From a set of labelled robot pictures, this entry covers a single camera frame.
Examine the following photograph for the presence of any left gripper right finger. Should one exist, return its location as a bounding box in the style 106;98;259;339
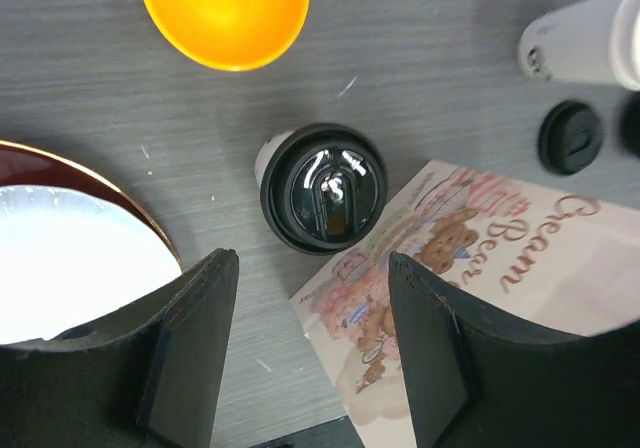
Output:
388;253;639;447

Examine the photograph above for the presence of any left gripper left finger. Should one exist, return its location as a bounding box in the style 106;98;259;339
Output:
1;249;239;447

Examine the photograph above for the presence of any brown paper bag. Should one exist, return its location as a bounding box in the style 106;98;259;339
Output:
291;161;639;447

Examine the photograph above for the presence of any white plate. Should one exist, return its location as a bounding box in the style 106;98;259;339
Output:
1;185;182;344

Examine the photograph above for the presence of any red plate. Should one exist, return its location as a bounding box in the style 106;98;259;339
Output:
1;140;181;264

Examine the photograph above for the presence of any stack of black lids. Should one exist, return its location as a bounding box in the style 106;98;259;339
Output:
537;100;604;176

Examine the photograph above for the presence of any loose black lid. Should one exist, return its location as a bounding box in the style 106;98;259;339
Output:
619;93;640;159

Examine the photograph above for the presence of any stack of white paper cups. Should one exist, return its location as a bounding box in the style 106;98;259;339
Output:
517;0;639;92

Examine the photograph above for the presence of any orange bowl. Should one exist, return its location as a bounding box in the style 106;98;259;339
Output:
143;0;310;72

